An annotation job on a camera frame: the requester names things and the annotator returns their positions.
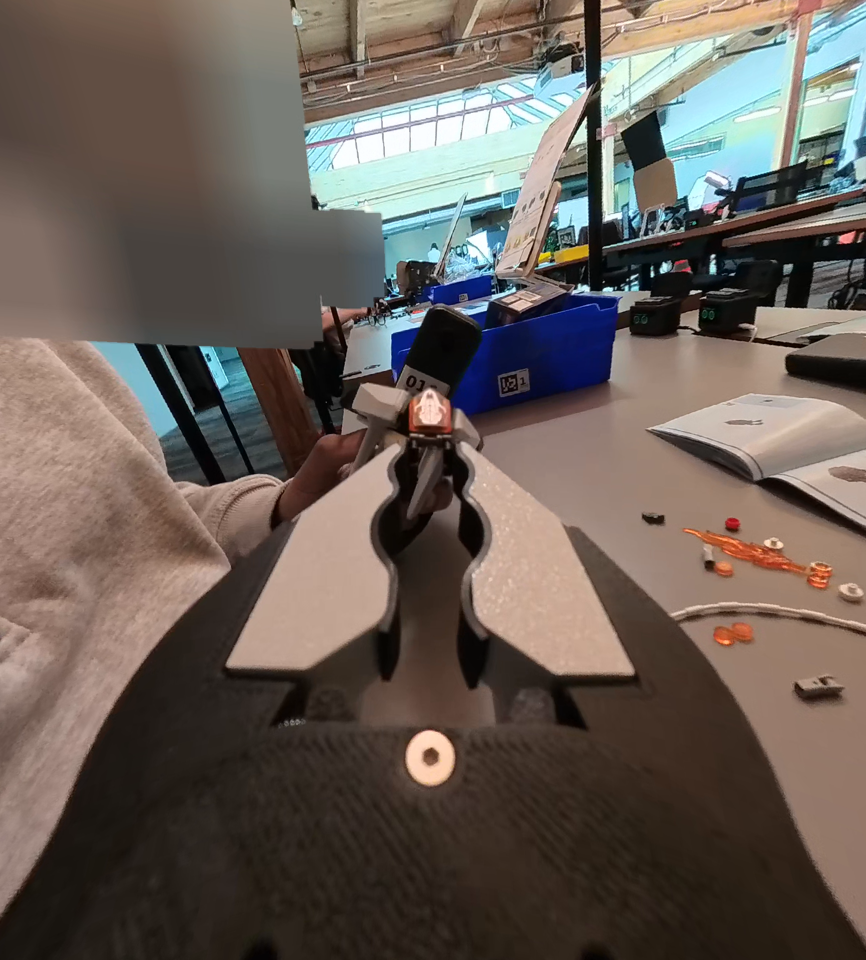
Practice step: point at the light grey lego clip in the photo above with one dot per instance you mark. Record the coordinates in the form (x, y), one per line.
(819, 686)

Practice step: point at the black charger with green lights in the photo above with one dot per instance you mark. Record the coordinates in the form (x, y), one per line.
(726, 311)
(654, 316)

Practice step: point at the orange skull lego piece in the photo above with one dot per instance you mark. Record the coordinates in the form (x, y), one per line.
(429, 412)

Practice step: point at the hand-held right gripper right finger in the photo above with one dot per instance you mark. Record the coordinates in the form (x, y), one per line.
(553, 600)

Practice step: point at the long wooden desk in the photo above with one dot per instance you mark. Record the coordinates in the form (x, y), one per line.
(702, 232)
(815, 236)

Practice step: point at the small blue plastic bin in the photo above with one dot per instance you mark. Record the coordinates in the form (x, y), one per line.
(463, 291)

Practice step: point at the black flat case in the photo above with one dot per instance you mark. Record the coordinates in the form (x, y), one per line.
(852, 364)

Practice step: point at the large blue plastic bin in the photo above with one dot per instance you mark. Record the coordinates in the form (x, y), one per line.
(568, 360)

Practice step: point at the black eyeglasses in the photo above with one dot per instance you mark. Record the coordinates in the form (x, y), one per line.
(373, 316)

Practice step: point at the wooden post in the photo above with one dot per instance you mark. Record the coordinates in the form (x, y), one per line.
(275, 405)

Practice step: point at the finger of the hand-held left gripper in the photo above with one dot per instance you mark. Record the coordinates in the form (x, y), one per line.
(380, 412)
(464, 433)

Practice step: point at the black metal pole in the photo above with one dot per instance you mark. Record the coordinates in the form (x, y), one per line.
(594, 150)

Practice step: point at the tilted instruction board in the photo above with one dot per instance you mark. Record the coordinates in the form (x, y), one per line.
(545, 187)

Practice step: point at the person's left hand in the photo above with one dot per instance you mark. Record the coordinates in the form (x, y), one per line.
(320, 472)

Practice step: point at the dark lego box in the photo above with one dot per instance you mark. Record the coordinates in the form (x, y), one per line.
(530, 304)

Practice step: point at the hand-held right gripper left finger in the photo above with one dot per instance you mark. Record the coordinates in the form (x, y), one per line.
(305, 600)

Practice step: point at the large orange lego flame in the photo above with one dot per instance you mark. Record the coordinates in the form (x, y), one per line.
(747, 553)

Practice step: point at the person's left forearm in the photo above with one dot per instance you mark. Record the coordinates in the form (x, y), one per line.
(230, 517)

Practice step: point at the lego instruction booklet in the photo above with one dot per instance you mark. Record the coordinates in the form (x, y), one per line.
(777, 442)

